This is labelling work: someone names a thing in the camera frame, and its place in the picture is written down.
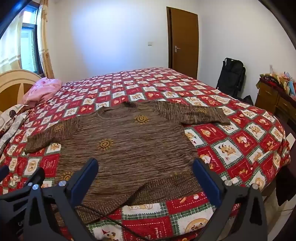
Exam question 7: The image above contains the pink pillow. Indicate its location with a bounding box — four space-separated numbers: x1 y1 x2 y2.
22 77 62 108

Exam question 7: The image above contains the brown wooden door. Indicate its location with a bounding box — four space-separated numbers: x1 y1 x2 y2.
166 6 199 80

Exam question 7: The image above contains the wooden dresser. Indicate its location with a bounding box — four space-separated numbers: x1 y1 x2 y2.
254 79 296 124

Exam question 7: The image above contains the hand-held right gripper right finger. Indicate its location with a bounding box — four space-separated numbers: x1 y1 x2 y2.
193 158 269 241

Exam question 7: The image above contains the cream wooden headboard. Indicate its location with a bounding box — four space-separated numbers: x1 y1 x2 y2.
0 69 42 113

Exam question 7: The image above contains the window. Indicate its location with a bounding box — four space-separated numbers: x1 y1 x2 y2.
0 3 40 75

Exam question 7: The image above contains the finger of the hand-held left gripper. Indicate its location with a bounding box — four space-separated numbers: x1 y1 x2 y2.
0 165 10 182
13 167 46 200

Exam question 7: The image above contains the grey patterned quilt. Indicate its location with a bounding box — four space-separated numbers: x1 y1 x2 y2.
0 104 30 154

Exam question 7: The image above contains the brown knit sweater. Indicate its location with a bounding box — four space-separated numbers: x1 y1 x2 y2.
24 101 230 224

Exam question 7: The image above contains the pile of colourful clothes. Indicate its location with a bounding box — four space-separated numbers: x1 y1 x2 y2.
259 71 296 100

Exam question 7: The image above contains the red checkered printed blanket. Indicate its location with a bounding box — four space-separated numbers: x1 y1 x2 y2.
0 67 292 241

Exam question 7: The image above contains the yellow patterned curtain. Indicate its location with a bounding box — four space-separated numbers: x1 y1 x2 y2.
37 0 55 79

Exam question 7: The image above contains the black cable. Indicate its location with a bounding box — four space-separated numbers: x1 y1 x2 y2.
80 204 141 238

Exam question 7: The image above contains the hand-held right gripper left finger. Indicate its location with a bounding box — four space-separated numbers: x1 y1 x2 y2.
23 158 99 241

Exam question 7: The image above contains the dark cloth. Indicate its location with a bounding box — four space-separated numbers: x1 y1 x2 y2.
275 162 296 205

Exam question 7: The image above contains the black backpack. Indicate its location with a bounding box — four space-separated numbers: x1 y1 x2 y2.
216 57 246 99

